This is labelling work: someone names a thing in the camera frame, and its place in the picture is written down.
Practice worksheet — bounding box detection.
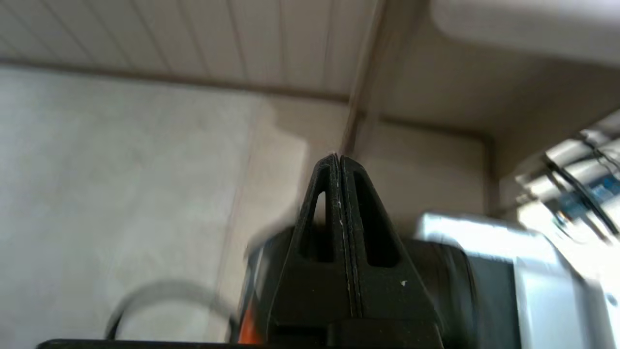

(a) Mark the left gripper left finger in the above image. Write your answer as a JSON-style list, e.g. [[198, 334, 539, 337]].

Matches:
[[268, 155, 349, 340]]

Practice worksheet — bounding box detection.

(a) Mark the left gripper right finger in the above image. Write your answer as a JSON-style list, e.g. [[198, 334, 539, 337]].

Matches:
[[341, 155, 442, 340]]

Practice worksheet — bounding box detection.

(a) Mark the robot base chassis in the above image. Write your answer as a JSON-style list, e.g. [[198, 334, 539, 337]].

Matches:
[[240, 111, 620, 349]]

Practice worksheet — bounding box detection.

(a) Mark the black cable loop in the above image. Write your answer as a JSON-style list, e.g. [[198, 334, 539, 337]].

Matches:
[[104, 280, 238, 340]]

